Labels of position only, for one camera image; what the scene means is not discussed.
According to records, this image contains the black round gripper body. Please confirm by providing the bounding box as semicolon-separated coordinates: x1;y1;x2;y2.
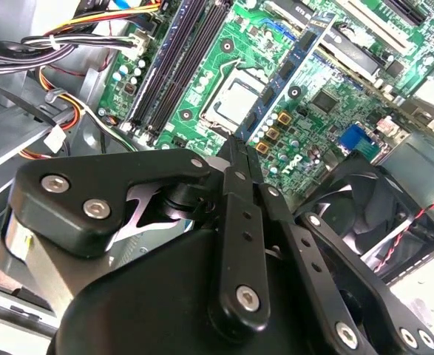
52;229;338;355

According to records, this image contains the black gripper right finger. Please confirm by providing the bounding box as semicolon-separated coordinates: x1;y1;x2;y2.
245;145;434;355

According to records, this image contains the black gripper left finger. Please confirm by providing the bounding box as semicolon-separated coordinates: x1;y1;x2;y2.
8;135;272;332

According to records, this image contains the blue RAM stick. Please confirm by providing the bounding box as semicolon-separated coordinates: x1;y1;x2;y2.
237;13;338;143

